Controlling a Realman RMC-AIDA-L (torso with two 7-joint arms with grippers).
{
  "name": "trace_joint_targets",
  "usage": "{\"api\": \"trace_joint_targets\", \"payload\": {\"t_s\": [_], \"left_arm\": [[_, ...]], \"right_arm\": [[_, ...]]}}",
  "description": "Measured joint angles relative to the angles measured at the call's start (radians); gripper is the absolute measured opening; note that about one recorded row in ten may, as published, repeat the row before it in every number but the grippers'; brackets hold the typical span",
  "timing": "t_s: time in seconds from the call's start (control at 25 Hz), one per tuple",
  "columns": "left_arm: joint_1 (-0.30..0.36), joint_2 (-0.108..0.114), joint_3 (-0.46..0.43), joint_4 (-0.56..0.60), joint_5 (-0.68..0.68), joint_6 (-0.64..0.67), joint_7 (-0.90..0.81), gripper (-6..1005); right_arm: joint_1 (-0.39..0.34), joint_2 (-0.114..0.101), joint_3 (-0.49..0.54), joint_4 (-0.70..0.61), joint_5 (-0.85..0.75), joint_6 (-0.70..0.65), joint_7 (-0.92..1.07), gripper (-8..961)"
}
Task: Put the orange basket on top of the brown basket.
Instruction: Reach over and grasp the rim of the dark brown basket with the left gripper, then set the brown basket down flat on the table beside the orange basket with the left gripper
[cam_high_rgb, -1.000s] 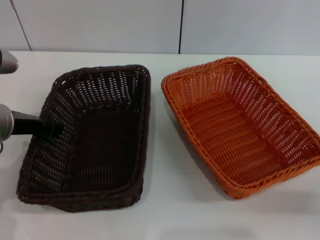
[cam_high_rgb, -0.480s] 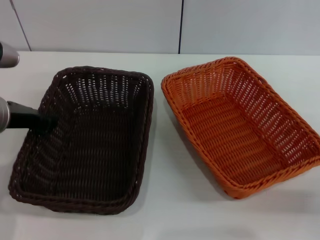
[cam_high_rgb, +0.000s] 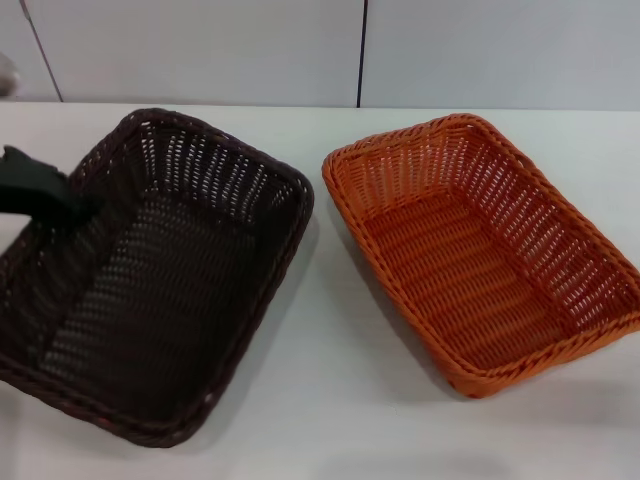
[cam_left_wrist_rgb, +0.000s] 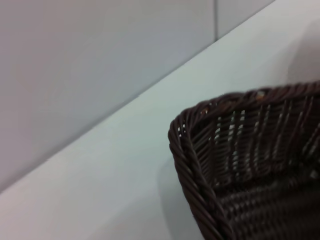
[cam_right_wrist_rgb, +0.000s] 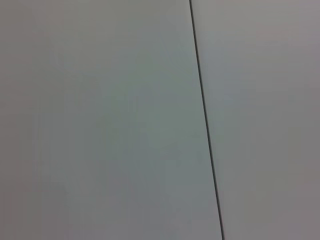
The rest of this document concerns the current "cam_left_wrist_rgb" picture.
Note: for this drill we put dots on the dark brown woven basket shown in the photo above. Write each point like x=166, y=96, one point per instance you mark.
x=250, y=195

